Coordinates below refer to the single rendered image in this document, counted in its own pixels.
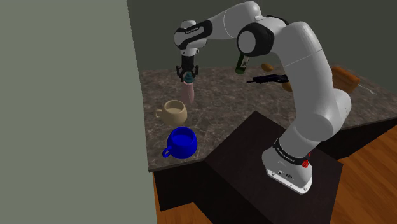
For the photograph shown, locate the beige mug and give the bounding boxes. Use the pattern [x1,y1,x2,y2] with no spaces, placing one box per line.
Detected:
[155,99,188,127]

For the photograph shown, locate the dark green bottle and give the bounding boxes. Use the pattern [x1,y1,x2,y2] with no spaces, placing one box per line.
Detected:
[234,52,251,75]

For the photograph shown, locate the blue mug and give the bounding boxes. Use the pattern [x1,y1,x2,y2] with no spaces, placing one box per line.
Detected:
[162,126,199,160]

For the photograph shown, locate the brown bread loaf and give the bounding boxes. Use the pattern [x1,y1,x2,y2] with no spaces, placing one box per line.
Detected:
[330,66,361,95]

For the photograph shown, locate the black kitchen tool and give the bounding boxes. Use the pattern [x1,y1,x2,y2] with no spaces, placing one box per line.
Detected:
[246,74,290,85]

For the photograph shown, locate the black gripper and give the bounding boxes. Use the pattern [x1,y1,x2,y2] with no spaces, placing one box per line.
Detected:
[176,55,200,83]

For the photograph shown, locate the silver fork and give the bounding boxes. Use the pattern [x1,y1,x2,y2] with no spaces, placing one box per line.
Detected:
[357,84,378,95]

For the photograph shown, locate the pink bottle with teal cap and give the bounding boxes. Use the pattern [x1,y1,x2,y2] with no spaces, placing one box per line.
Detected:
[181,71,196,105]

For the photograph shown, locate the dark robot stand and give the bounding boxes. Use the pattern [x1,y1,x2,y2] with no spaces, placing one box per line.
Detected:
[193,110,344,224]

